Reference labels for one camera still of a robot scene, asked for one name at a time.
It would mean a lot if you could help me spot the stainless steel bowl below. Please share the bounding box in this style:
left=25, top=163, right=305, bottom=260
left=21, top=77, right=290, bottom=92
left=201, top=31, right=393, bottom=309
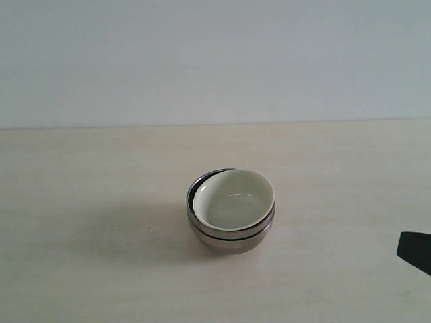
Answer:
left=185, top=167, right=276, bottom=240
left=188, top=216, right=274, bottom=254

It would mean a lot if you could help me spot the cream ceramic bowl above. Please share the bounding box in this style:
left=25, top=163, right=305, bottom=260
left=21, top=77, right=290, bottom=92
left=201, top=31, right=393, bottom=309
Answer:
left=193, top=169, right=276, bottom=232

